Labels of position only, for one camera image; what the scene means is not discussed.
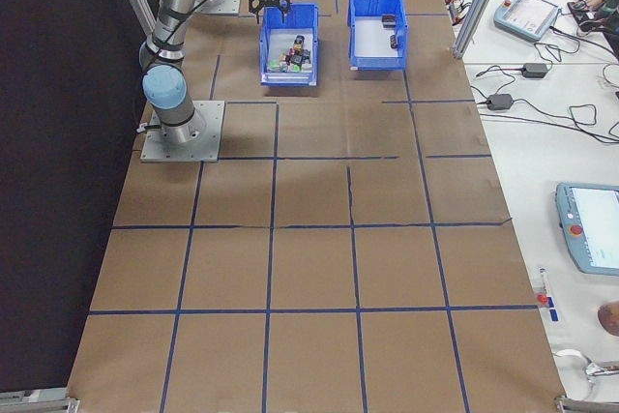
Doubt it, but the blue bin with coloured pushbuttons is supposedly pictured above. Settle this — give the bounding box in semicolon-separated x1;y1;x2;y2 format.
259;1;320;88

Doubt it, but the blue bin with black modules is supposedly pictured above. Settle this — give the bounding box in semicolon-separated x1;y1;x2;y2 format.
347;0;410;72

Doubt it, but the dark patterned sleeve forearm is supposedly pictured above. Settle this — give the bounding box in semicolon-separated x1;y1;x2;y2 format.
597;0;619;35

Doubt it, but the light blue teach pendant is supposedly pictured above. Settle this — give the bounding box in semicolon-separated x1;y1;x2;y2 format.
492;0;563;44
554;181;619;276

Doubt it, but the black handheld controller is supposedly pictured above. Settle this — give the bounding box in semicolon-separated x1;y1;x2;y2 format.
566;0;595;25

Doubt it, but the brown rounded object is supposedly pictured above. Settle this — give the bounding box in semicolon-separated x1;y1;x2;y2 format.
597;301;619;337

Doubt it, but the silver metal clamp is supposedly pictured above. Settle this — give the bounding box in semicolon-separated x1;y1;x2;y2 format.
584;358;619;380

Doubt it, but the aluminium profile post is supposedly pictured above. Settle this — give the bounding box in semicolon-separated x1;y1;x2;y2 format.
452;0;514;60

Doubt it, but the black fabric frame cover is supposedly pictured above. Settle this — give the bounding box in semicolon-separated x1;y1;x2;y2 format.
0;0;161;398

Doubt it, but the aluminium profile rail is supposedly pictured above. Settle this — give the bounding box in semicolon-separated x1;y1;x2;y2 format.
553;393;619;413
0;386;81;413

